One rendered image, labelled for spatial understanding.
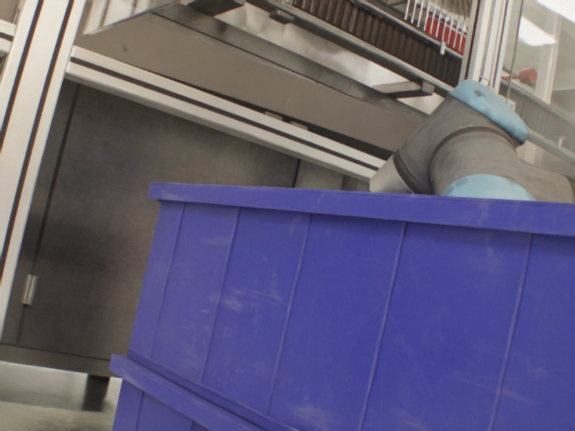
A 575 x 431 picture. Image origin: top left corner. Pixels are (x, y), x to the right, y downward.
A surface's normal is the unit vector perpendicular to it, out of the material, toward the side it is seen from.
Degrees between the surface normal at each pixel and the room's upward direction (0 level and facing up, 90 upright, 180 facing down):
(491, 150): 42
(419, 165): 106
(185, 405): 90
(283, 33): 90
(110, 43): 90
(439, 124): 72
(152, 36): 90
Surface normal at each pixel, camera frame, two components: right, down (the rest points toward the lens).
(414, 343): -0.76, -0.22
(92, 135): 0.59, 0.07
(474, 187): -0.44, -0.70
